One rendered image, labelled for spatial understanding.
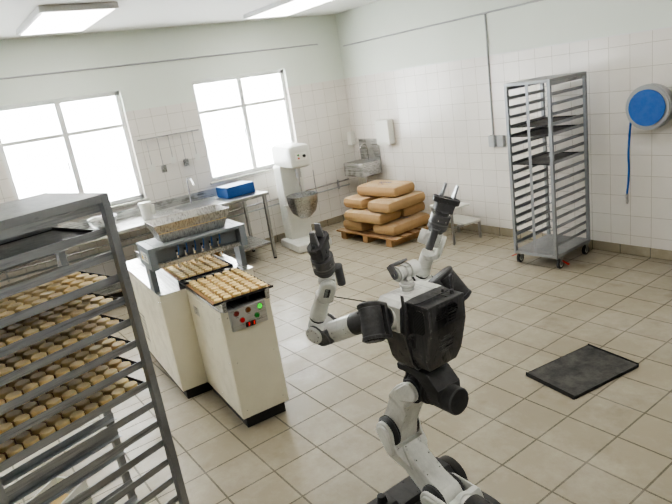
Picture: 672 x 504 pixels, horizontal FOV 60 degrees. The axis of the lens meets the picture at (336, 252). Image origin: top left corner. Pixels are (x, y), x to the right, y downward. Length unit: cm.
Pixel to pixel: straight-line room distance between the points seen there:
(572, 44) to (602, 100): 63
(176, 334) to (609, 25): 469
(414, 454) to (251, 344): 143
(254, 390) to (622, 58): 443
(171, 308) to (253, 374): 82
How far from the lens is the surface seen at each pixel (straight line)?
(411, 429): 277
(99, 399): 244
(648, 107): 595
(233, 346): 371
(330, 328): 234
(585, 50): 637
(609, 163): 636
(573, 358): 438
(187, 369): 443
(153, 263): 414
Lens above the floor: 208
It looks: 16 degrees down
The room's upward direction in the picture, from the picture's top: 9 degrees counter-clockwise
